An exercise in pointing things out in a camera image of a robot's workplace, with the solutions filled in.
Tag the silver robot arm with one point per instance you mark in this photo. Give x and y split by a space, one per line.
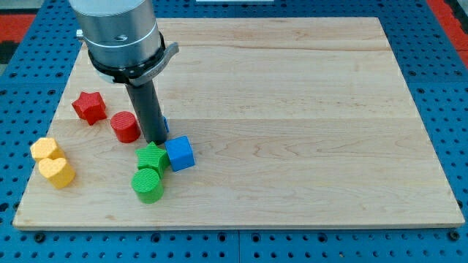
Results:
123 39

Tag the blue cube block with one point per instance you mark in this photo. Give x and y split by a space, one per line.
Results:
180 153

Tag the wooden board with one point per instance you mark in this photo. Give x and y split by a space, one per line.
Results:
295 123

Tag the small blue block behind rod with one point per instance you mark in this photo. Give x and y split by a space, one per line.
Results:
166 125

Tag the green star block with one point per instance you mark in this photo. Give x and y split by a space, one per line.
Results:
153 157

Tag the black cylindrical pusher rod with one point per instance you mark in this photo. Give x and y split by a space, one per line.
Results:
147 109

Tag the green cylinder block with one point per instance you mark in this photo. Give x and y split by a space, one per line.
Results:
147 185

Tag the red cylinder block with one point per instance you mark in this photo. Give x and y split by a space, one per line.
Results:
125 127

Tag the red star block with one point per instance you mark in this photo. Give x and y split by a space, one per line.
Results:
90 107

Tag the yellow heart block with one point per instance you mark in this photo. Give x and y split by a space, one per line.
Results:
59 172

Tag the yellow hexagon block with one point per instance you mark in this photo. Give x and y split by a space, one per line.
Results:
46 148

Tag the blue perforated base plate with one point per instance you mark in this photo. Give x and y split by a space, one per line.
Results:
34 80

